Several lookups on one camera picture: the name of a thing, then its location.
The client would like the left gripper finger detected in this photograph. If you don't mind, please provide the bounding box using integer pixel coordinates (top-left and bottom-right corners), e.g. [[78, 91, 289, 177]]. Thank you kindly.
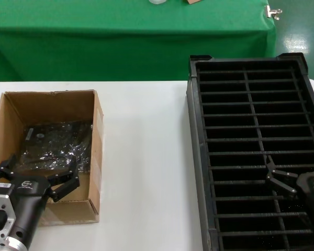
[[46, 156, 81, 202], [0, 153, 18, 184]]

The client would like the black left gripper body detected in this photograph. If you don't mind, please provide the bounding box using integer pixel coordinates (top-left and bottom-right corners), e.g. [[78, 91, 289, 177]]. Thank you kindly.
[[11, 173, 52, 249]]

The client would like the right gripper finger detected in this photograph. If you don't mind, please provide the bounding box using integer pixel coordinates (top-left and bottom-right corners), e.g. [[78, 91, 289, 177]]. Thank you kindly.
[[265, 156, 299, 201]]

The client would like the transparent antistatic bag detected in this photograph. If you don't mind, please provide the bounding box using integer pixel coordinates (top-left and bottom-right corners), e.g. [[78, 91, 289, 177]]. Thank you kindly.
[[20, 121, 95, 176]]

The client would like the brown cardboard box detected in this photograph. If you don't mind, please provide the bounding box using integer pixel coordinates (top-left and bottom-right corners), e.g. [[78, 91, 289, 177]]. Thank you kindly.
[[0, 89, 105, 230]]

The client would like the black slotted container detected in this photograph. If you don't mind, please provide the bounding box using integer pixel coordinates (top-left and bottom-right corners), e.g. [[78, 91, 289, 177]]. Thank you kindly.
[[185, 52, 314, 251]]

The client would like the green cloth covered table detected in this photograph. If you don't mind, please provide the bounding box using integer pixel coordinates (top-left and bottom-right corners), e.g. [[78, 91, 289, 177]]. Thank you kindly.
[[0, 0, 278, 82]]

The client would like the silver binder clip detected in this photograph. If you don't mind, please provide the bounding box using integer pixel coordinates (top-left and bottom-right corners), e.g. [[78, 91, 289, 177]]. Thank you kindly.
[[264, 5, 283, 20]]

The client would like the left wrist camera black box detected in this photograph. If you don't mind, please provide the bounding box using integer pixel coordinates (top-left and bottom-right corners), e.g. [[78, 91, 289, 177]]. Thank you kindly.
[[0, 181, 15, 196]]

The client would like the left aluminium camera bracket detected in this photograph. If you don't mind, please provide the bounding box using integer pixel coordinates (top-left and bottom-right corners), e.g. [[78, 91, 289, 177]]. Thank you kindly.
[[0, 193, 18, 236]]

